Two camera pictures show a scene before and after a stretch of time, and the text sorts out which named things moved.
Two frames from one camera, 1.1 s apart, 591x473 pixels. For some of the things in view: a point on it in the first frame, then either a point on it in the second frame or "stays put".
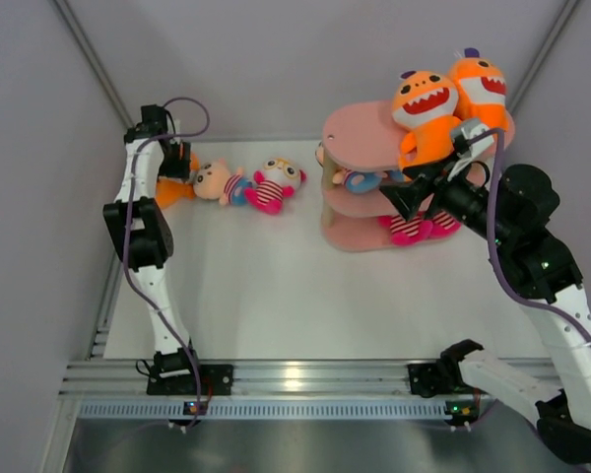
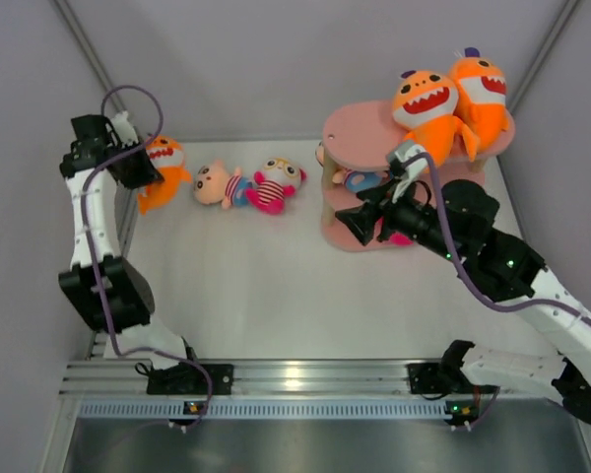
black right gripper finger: (425, 172) → (377, 194)
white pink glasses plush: (274, 182) stays put
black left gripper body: (175, 164) → (135, 169)
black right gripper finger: (409, 198) → (361, 220)
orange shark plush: (482, 92) stays put
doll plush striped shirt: (214, 180) stays put
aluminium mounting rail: (99, 377) stays put
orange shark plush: (424, 105) stays put
